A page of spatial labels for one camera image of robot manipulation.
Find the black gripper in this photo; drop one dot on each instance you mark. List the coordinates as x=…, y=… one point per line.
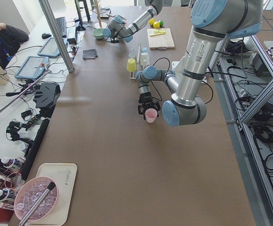
x=114, y=39
x=145, y=97

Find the pink cup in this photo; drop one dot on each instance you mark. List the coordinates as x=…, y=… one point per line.
x=150, y=115

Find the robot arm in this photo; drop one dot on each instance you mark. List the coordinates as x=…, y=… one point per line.
x=116, y=29
x=212, y=20

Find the grey cup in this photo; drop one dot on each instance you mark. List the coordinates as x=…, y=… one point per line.
x=132, y=55

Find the yellow cup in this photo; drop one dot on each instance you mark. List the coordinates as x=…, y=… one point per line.
x=131, y=65

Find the light blue cup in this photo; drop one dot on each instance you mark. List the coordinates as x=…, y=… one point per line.
x=144, y=50

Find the white cup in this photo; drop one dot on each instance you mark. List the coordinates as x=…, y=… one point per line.
x=144, y=59

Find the green bowl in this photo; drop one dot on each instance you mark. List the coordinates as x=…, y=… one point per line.
x=98, y=33

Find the wooden mug tree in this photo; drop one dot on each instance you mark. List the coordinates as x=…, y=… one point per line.
x=96, y=10

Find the grey cloth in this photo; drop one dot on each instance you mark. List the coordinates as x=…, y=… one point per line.
x=89, y=53

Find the yellow lemon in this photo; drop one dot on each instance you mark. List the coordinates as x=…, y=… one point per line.
x=156, y=25
x=151, y=21

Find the lemon slice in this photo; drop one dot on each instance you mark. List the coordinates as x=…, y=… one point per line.
x=158, y=30

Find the wooden cutting board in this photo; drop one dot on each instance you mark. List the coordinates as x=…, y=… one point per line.
x=160, y=41

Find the black keyboard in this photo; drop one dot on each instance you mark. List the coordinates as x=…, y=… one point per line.
x=61, y=23

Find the blue teach pendant far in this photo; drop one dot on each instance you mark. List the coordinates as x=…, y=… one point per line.
x=49, y=49

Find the blue teach pendant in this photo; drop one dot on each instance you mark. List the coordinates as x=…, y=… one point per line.
x=49, y=49
x=32, y=68

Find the black computer mouse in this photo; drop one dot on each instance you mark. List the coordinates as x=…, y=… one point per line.
x=45, y=35

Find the blue teach pendant near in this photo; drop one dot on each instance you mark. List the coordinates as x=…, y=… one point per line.
x=32, y=68

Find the black device stand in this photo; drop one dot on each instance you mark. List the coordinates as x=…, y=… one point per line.
x=46, y=96

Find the cream tray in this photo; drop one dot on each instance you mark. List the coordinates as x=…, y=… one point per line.
x=63, y=174

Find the person in dark jacket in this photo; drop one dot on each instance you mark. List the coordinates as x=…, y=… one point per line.
x=11, y=39

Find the shiny metal scoop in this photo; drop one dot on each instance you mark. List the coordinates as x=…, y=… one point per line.
x=37, y=204

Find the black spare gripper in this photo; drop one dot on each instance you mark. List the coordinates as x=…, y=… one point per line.
x=13, y=129

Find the tea bottle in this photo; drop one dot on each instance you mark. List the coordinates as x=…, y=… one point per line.
x=7, y=195
x=12, y=164

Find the pink bowl with ice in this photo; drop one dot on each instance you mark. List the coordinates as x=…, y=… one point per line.
x=29, y=194

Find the white wire cup rack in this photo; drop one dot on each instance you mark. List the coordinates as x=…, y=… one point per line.
x=133, y=74

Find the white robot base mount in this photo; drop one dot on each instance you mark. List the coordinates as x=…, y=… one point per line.
x=178, y=69

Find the aluminium frame post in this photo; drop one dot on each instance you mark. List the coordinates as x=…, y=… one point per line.
x=45, y=6

